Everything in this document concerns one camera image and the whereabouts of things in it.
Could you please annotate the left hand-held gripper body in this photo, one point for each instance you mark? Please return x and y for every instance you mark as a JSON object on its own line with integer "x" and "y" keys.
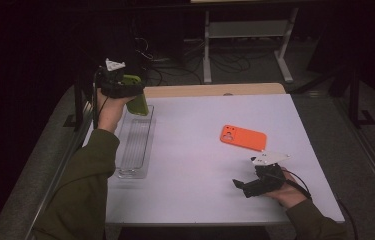
{"x": 118, "y": 88}

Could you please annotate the black metal stand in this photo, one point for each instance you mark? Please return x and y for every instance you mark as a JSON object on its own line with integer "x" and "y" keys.
{"x": 79, "y": 106}
{"x": 354, "y": 100}

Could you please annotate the person's right hand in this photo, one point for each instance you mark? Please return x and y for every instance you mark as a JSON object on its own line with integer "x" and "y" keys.
{"x": 290, "y": 196}

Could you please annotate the green cartoon phone case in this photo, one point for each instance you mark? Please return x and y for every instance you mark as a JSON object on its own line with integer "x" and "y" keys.
{"x": 138, "y": 106}

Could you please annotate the grey metal table frame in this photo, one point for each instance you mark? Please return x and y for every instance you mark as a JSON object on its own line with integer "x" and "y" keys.
{"x": 248, "y": 29}

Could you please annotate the clear plastic tray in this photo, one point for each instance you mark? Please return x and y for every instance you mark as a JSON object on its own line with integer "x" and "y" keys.
{"x": 135, "y": 146}

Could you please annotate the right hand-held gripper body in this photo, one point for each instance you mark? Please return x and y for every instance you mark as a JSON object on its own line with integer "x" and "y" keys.
{"x": 265, "y": 185}

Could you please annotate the grey metal rail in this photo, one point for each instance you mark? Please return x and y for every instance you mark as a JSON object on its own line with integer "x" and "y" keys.
{"x": 63, "y": 166}
{"x": 366, "y": 150}

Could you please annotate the orange phone case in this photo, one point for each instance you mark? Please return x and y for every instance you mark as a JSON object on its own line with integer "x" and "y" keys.
{"x": 245, "y": 138}

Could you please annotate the person's left hand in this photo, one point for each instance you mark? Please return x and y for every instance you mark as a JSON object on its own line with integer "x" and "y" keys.
{"x": 110, "y": 111}

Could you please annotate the wooden board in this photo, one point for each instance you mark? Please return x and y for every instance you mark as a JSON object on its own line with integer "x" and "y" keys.
{"x": 208, "y": 90}

